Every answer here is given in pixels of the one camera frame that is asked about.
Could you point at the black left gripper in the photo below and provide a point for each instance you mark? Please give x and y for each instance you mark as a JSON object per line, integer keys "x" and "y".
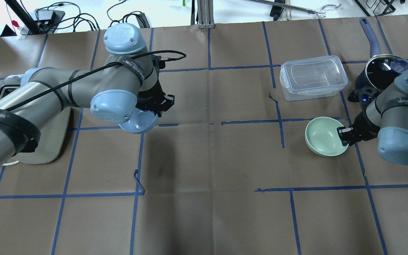
{"x": 150, "y": 96}

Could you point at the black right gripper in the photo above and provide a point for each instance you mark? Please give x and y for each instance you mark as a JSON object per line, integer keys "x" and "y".
{"x": 363, "y": 124}

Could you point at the blue bowl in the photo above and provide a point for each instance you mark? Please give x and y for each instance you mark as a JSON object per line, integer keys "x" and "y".
{"x": 140, "y": 122}

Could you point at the green bowl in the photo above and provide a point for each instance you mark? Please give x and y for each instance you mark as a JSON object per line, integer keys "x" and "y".
{"x": 322, "y": 138}

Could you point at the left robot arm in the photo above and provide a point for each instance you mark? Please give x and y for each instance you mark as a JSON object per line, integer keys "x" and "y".
{"x": 115, "y": 93}

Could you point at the clear plastic lidded container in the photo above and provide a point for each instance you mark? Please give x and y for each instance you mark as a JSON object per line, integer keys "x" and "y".
{"x": 310, "y": 78}

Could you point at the dark blue saucepan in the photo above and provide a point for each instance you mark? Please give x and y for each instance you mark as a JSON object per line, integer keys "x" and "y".
{"x": 381, "y": 70}

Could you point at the cream chrome toaster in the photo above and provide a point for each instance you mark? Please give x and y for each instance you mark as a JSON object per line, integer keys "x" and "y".
{"x": 52, "y": 135}

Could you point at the aluminium frame post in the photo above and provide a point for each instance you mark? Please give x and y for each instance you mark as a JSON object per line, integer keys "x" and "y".
{"x": 205, "y": 14}

